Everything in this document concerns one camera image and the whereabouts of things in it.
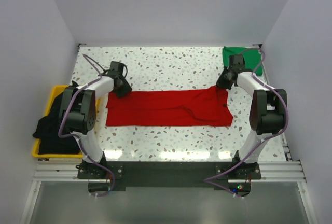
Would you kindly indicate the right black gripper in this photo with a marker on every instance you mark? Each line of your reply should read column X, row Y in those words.
column 220, row 82

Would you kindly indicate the folded green t shirt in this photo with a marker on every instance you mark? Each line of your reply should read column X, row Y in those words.
column 252, row 58

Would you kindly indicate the red polo shirt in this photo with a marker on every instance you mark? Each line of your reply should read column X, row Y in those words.
column 186, row 108

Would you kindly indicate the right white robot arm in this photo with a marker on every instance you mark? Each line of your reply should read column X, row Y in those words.
column 268, row 116

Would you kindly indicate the black t shirt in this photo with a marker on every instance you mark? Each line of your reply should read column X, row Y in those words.
column 52, row 130

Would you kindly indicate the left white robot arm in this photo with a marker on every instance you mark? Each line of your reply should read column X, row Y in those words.
column 77, row 114

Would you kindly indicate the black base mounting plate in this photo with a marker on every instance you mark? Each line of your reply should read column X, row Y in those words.
column 118, row 176

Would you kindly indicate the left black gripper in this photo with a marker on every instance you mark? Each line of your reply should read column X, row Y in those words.
column 126, row 88

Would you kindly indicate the yellow plastic bin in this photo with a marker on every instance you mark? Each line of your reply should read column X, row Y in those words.
column 49, row 99

